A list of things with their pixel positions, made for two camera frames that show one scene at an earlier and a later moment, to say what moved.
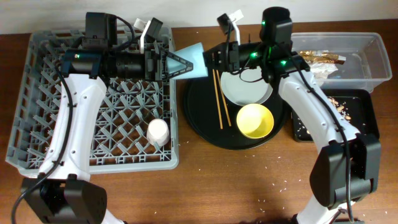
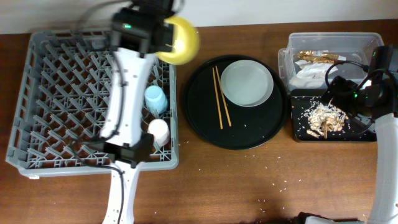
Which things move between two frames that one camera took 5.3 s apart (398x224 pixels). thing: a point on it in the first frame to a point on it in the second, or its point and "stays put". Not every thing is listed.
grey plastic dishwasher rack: (119, 141) stays put
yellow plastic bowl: (254, 121) to (186, 42)
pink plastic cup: (158, 132) stays put
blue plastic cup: (193, 54) to (156, 99)
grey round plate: (247, 86) stays put
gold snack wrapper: (322, 56) stays put
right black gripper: (230, 51) to (339, 100)
